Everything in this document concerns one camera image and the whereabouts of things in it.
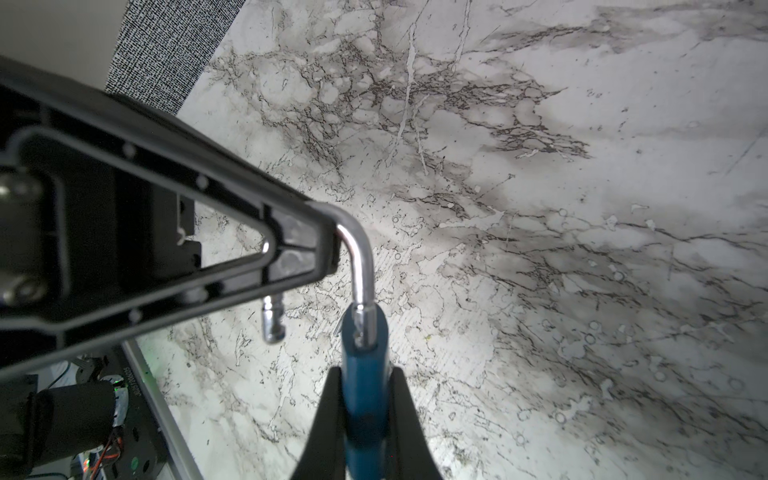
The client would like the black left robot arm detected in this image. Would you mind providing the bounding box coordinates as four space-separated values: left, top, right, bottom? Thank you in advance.
1 58 338 479

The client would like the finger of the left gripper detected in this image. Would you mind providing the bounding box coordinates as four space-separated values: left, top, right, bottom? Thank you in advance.
1 58 339 378

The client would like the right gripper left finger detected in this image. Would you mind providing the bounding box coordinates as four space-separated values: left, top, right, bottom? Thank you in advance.
291 367 346 480

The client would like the blue padlock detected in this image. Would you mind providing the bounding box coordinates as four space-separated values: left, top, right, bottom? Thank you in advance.
310 202 389 479

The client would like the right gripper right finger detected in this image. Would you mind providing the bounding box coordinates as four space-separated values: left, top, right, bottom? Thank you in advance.
385 367 443 480

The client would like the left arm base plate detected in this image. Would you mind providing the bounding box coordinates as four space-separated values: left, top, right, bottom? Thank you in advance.
74 347 168 479

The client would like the aluminium front rail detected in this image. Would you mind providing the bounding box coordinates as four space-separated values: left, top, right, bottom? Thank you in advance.
121 340 204 480

